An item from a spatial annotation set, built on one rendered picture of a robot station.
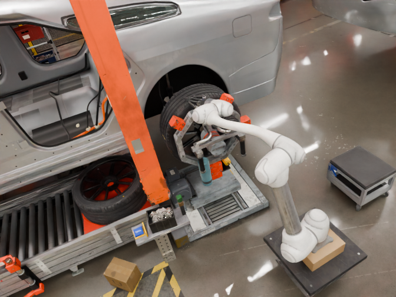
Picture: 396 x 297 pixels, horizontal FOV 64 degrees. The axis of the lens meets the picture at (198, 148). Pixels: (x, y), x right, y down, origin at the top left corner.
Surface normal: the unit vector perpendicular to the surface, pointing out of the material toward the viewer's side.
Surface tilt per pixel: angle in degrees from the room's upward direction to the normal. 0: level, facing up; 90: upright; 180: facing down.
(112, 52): 90
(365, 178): 0
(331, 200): 0
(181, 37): 90
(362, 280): 0
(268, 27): 90
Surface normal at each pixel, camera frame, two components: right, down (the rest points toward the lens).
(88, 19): 0.38, 0.56
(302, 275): -0.15, -0.74
